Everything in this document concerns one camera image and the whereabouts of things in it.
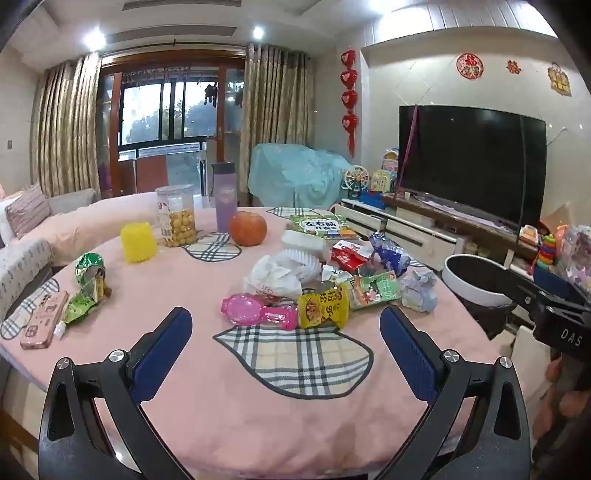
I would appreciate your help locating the glass sliding door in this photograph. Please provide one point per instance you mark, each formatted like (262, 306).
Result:
(157, 115)

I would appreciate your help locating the pink toy machine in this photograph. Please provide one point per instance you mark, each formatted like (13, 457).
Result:
(390, 159)

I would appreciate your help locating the teal covered armchair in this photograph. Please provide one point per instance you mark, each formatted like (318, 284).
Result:
(295, 175)

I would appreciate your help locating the ferris wheel toy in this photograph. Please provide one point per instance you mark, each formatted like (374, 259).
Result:
(356, 177)

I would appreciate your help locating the green children's book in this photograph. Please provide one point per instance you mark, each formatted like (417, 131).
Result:
(323, 225)

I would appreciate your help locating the colourful toy house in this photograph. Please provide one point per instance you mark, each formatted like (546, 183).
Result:
(382, 181)

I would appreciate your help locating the orange toy phone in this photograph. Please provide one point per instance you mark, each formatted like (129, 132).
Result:
(528, 236)

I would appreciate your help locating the crumpled lilac paper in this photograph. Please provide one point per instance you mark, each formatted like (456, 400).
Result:
(420, 290)

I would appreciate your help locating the yellow spiky ball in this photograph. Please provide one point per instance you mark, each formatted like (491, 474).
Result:
(138, 242)

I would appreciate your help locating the pink stick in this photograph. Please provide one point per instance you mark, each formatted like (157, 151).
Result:
(411, 138)

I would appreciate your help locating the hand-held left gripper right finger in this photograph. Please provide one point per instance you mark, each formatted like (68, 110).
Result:
(408, 357)

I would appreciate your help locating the green foil wrapper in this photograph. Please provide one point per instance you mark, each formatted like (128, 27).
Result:
(87, 295)

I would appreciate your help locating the green snack packet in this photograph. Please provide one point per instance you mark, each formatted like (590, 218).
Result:
(374, 290)

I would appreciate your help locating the pink phone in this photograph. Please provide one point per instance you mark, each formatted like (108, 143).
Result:
(44, 321)

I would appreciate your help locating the person's right hand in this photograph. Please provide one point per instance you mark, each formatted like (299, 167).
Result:
(570, 383)

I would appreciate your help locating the ceiling spotlight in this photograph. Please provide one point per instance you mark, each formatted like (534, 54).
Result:
(94, 39)
(257, 32)

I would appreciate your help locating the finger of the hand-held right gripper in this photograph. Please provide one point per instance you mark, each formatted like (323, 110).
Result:
(512, 277)

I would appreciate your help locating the purple water bottle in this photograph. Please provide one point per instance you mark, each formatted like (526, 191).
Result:
(225, 203)

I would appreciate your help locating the orange fruit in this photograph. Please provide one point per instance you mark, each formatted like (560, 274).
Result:
(248, 229)

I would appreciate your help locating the clear plastic bags of toys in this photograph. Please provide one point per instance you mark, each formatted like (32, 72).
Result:
(577, 258)

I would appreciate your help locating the beige striped curtain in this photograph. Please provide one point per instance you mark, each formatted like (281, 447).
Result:
(272, 101)
(64, 129)

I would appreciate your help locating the round red wall sticker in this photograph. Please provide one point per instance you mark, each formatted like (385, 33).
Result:
(467, 64)

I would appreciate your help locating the red hanging ornament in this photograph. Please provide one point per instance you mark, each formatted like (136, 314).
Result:
(349, 99)

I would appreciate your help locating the white TV stand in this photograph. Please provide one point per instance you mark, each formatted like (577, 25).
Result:
(415, 230)

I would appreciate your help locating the clear jar of yellow snacks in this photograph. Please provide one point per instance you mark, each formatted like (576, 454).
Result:
(178, 226)

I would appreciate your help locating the black television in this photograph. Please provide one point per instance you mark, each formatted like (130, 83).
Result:
(471, 157)

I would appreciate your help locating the black bin with white rim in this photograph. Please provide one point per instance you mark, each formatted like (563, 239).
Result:
(461, 297)

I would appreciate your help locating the small red wall sticker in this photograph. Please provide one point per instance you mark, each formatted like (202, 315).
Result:
(511, 67)

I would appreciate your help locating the grey sofa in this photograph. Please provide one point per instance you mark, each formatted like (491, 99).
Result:
(27, 263)

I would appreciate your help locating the blue foil wrapper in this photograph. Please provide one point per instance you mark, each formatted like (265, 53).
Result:
(390, 256)

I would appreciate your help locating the blue toy track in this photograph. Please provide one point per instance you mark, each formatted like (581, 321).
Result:
(371, 198)

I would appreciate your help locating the white plastic bag red print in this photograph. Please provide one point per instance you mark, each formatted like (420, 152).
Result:
(272, 279)

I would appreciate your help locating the pink toy clip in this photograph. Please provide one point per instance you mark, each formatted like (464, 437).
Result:
(244, 311)

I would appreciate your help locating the gold wall sticker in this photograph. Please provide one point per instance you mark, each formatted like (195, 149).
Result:
(558, 78)

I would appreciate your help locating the stacking rings toy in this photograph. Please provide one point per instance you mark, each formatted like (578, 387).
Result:
(547, 254)

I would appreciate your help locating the white block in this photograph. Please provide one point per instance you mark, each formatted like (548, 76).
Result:
(300, 237)

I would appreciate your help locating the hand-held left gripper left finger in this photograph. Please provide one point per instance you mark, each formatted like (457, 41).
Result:
(161, 357)

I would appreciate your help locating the red carton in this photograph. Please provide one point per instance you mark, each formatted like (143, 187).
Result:
(348, 256)

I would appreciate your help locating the yellow snack packet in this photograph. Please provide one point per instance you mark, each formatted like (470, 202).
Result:
(321, 309)

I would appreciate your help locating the striped pillow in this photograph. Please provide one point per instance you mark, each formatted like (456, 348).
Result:
(27, 207)

